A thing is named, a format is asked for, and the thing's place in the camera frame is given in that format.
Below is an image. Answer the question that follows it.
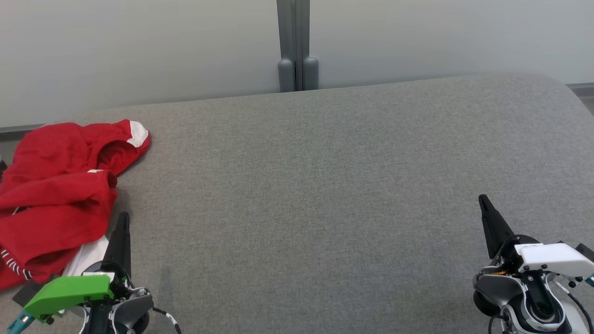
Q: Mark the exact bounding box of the left camera cable teal plug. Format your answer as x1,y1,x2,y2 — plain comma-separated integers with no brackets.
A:
6,311,34,334

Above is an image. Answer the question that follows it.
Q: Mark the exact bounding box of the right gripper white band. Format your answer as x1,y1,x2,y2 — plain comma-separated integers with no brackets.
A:
478,194,594,279

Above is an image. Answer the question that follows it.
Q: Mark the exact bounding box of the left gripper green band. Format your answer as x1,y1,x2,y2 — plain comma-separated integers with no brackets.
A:
23,212,133,324

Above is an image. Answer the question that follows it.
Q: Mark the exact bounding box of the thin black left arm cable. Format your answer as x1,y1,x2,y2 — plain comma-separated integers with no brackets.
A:
152,306,182,334

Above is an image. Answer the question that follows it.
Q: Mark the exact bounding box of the pale grey partition panel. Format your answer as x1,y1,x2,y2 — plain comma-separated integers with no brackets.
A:
0,0,281,128
309,0,594,90

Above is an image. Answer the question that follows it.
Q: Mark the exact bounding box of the red basketball jersey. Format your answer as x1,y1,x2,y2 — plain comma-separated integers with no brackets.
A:
0,119,151,292

